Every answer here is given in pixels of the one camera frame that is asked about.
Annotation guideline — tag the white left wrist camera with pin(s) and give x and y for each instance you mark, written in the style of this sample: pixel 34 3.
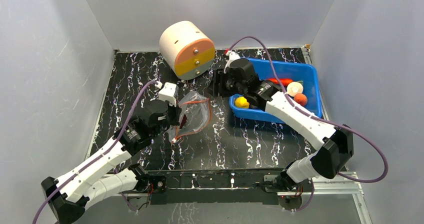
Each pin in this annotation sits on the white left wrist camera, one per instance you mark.
pixel 169 93

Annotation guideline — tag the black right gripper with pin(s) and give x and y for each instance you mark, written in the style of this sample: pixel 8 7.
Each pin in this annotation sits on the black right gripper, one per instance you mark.
pixel 220 83

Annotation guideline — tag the blue plastic bin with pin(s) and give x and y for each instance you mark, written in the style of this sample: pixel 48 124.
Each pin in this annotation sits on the blue plastic bin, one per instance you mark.
pixel 284 70

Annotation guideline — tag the clear orange-zip bag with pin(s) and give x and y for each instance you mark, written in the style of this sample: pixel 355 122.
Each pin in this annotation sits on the clear orange-zip bag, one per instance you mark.
pixel 198 112

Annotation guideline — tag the dark red toy fruit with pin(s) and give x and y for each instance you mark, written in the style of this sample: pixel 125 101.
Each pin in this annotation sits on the dark red toy fruit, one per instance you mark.
pixel 183 121

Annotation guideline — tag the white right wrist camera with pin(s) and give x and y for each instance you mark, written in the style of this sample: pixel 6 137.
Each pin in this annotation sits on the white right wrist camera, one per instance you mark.
pixel 230 56

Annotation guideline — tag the cylindrical wooden drawer box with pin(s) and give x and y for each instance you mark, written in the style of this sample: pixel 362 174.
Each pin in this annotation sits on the cylindrical wooden drawer box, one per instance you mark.
pixel 187 50

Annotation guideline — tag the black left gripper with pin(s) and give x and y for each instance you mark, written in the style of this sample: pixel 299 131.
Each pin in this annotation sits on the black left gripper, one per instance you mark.
pixel 176 111

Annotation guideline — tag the white toy onion half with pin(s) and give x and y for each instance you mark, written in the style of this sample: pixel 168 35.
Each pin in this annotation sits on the white toy onion half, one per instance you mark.
pixel 294 88

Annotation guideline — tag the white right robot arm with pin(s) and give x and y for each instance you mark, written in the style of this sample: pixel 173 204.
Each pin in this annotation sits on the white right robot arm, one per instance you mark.
pixel 334 147

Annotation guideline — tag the orange-red toy peach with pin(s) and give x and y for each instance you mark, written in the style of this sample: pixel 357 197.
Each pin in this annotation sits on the orange-red toy peach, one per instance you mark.
pixel 301 99

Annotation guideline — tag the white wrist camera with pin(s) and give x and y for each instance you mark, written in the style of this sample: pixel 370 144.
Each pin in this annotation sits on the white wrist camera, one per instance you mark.
pixel 169 93
pixel 230 56

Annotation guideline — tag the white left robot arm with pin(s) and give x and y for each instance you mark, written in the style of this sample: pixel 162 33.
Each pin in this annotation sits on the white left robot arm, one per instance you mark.
pixel 70 195

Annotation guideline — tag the yellow toy pear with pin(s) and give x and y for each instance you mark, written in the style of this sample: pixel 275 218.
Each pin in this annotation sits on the yellow toy pear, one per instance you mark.
pixel 242 103

